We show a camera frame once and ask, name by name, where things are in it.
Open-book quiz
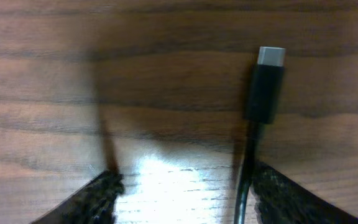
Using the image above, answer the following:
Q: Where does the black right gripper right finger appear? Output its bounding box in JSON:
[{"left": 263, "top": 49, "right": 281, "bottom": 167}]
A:
[{"left": 252, "top": 162, "right": 358, "bottom": 224}]

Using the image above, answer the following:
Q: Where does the black charger cable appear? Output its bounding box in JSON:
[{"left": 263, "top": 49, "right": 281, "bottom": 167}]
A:
[{"left": 233, "top": 46, "right": 287, "bottom": 224}]

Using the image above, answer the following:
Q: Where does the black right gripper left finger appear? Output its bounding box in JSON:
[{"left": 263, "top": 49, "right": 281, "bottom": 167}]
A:
[{"left": 32, "top": 170, "right": 124, "bottom": 224}]

